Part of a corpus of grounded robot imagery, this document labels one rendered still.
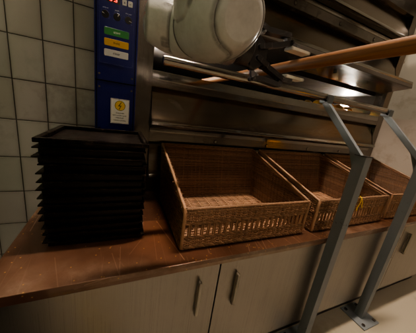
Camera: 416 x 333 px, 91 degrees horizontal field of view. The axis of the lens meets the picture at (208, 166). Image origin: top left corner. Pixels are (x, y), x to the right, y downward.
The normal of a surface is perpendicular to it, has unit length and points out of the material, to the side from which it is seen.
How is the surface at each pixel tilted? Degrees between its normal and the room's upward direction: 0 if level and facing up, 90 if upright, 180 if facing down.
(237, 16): 109
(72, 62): 90
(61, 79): 90
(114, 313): 90
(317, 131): 70
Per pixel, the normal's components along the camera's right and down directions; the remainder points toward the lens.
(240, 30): 0.38, 0.57
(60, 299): 0.39, 0.29
